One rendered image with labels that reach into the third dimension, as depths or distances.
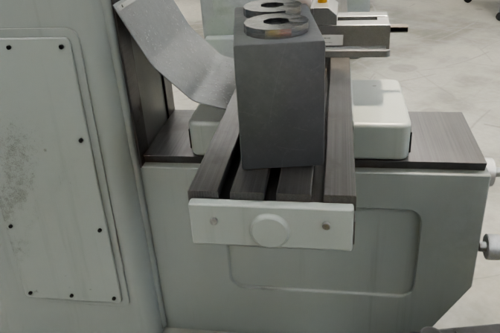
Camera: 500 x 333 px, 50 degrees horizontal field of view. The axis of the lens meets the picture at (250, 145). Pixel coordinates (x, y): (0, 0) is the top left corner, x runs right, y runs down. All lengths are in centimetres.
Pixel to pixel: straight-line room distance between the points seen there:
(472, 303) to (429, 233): 72
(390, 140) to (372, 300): 45
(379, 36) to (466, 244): 52
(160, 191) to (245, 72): 66
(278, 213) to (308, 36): 24
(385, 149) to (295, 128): 48
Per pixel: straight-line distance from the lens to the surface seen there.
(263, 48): 70
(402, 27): 129
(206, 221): 74
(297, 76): 72
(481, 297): 204
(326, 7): 123
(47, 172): 133
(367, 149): 120
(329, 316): 148
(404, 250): 135
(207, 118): 122
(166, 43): 128
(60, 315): 161
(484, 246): 136
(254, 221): 72
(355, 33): 124
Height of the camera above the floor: 133
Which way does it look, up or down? 27 degrees down
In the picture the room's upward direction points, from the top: 4 degrees counter-clockwise
